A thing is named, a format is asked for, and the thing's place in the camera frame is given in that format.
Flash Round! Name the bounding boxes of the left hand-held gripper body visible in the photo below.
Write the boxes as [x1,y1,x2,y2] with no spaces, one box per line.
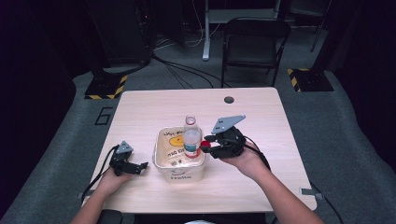
[108,140,142,177]

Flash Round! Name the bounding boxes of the person's right hand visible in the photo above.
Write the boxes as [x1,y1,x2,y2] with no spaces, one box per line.
[219,141,273,184]

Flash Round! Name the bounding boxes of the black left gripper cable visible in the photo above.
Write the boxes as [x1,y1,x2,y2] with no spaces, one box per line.
[80,144,121,203]

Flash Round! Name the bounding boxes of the white desk frame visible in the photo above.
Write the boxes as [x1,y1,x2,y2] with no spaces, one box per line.
[201,0,283,62]

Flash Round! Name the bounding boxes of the white plastic bin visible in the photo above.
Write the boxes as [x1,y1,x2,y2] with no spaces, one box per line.
[151,126,207,184]

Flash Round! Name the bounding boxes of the clear plastic bottle red label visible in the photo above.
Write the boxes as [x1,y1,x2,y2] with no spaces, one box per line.
[182,114,203,160]

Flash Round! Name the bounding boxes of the grey table edge clamp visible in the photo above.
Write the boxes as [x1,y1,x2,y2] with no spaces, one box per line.
[76,189,95,201]
[299,187,325,201]

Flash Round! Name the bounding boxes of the black floor cables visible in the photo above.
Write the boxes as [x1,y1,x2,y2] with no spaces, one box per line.
[151,53,232,91]

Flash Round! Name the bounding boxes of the black stand base striped tape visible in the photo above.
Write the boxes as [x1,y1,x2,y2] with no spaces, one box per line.
[83,74,129,101]
[286,67,335,93]

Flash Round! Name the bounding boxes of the black folding chair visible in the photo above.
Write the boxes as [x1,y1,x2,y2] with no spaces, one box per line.
[220,16,292,89]

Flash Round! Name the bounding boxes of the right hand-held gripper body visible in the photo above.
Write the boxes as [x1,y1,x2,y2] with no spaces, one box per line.
[210,114,248,160]

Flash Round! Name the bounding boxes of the white floor cables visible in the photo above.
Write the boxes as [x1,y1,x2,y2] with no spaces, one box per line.
[155,0,222,50]

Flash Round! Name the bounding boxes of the person's left hand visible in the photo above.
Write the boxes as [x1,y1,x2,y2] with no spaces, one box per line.
[98,167,135,198]

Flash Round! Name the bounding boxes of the black seat cushion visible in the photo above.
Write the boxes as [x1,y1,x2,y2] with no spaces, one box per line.
[98,209,124,224]

